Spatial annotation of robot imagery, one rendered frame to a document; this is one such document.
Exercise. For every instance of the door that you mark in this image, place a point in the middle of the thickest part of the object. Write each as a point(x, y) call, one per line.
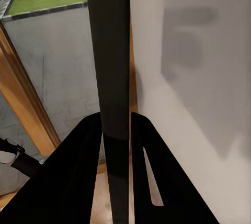
point(47, 80)

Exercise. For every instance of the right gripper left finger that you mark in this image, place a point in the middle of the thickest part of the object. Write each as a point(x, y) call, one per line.
point(61, 191)

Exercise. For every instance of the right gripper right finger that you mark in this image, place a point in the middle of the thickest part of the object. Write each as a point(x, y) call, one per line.
point(183, 204)

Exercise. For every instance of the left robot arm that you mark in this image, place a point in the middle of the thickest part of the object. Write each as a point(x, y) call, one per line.
point(24, 163)

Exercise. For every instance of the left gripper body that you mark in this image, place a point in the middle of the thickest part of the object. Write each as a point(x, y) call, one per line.
point(31, 167)

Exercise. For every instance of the poster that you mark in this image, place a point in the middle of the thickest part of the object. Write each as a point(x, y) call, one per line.
point(110, 31)

